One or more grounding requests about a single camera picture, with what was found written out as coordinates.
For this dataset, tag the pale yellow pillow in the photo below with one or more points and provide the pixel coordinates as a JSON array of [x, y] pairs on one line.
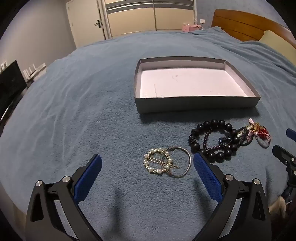
[[277, 42]]

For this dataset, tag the pink box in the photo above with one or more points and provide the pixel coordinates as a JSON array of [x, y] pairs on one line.
[[188, 28]]

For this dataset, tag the beige sliding wardrobe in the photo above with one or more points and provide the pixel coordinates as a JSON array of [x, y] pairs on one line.
[[148, 16]]

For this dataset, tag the white door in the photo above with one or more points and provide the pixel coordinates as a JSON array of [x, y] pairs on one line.
[[83, 25]]

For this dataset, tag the wooden headboard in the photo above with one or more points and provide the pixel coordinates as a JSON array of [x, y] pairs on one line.
[[240, 23]]

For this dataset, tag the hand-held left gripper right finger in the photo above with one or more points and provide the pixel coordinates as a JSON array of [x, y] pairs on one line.
[[207, 176]]

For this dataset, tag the grey cardboard box tray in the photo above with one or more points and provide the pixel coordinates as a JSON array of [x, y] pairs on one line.
[[185, 83]]

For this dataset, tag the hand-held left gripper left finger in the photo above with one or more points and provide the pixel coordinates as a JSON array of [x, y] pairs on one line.
[[89, 176]]

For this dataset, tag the white wall pipe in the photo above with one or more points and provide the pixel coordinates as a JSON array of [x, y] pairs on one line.
[[194, 11]]

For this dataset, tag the black television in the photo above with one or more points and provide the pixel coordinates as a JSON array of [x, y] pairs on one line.
[[10, 81]]

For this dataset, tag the blue blanket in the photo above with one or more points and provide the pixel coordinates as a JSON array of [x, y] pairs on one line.
[[81, 115]]

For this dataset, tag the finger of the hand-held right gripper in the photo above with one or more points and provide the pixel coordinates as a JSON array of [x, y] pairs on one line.
[[291, 133], [277, 150]]

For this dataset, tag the white router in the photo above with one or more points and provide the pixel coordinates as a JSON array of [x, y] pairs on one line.
[[32, 73]]

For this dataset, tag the silver bangle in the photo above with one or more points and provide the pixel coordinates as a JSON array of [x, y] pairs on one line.
[[190, 160]]

